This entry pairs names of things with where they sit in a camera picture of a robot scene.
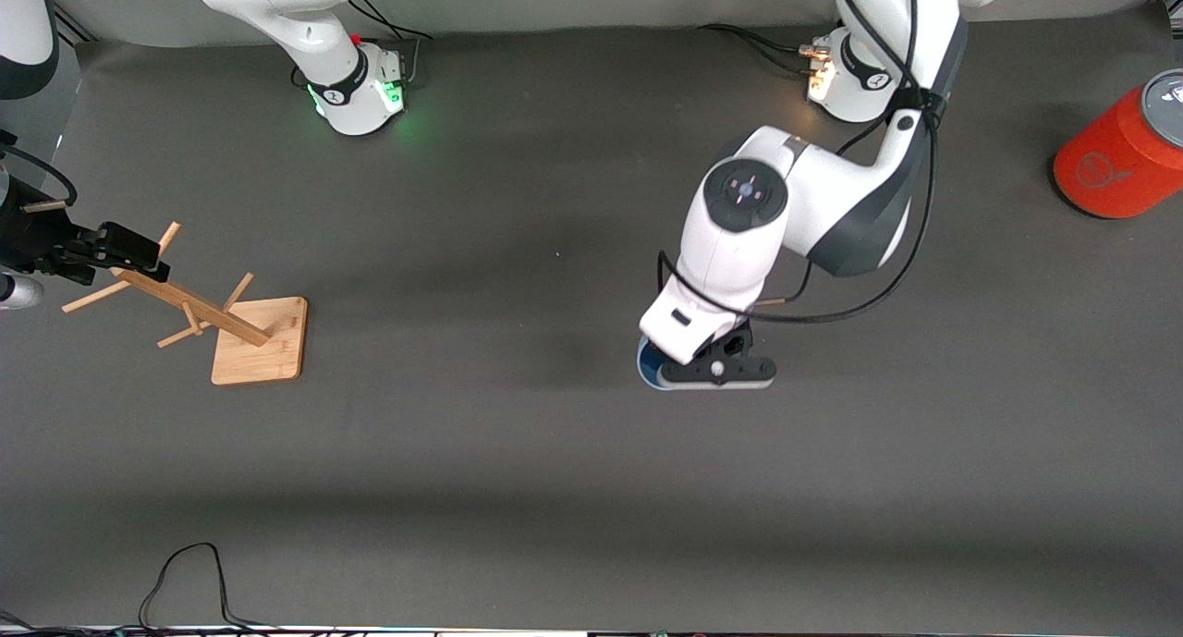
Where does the light blue cup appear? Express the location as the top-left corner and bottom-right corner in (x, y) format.
(636, 335), (689, 391)

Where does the wooden cup rack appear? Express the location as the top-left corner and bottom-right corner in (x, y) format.
(62, 221), (309, 386)

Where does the orange cylindrical can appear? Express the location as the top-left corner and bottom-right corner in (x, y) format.
(1052, 68), (1183, 220)

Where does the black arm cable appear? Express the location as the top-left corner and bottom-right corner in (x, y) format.
(0, 130), (80, 209)
(656, 0), (940, 326)

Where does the black base cable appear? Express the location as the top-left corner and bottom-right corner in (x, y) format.
(698, 22), (819, 76)
(340, 0), (437, 88)

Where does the thin black table cable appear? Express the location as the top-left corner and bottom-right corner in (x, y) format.
(139, 543), (278, 632)

